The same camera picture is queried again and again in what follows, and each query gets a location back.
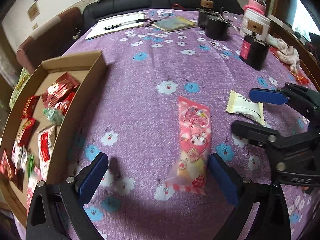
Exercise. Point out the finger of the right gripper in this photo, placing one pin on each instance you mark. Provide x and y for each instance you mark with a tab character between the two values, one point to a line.
256	135
268	96

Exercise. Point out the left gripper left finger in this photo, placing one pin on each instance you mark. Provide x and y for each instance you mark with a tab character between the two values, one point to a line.
89	178

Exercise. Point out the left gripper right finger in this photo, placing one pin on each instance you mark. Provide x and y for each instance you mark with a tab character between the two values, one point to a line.
228	180

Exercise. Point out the cream white snack packet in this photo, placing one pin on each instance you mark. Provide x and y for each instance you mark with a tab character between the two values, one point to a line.
238	104

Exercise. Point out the large white red snack packet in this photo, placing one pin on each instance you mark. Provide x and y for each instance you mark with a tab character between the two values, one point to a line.
46	140

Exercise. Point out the pink cartoon snack packet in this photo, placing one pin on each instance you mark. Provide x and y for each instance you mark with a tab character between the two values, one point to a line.
188	174

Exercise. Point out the green candy wrapper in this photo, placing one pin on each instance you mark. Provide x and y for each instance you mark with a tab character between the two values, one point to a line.
53	115

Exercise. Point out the red yellow-label snack bar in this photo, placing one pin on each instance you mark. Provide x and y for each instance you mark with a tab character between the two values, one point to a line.
25	132

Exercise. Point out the clear green-edged cracker packet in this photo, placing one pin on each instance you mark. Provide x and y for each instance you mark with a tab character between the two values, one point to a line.
30	164

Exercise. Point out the white red sauce packet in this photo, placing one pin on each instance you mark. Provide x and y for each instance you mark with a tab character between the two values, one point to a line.
19	157

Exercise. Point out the small red candy packet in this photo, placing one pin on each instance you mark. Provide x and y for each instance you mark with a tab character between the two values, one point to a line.
64	105

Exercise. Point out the dark red gold snack bag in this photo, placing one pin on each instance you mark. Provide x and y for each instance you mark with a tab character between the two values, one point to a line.
10	172

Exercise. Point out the red plastic bag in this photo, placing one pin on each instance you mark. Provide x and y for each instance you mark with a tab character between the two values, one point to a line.
300	78

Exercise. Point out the black grinder with red label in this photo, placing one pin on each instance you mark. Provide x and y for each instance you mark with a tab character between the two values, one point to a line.
253	52

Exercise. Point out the white cloth gloves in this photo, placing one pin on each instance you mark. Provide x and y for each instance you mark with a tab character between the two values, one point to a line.
286	54

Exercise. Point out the white plastic jar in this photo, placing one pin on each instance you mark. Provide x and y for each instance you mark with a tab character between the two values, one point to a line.
254	23

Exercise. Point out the purple floral tablecloth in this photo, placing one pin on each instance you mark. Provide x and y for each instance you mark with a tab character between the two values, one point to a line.
133	118

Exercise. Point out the pink thermos bottle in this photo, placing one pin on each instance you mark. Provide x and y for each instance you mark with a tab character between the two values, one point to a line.
258	6

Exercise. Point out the green floral cushion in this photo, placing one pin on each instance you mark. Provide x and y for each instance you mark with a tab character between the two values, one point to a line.
24	77

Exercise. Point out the brown armchair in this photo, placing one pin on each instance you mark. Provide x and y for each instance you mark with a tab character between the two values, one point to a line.
50	40

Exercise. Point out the black pen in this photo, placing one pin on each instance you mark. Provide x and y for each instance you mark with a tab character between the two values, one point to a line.
123	24

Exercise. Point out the white paper pad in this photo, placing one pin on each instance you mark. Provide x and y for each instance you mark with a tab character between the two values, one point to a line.
116	23

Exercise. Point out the black leather sofa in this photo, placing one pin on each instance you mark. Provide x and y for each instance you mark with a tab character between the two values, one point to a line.
108	8

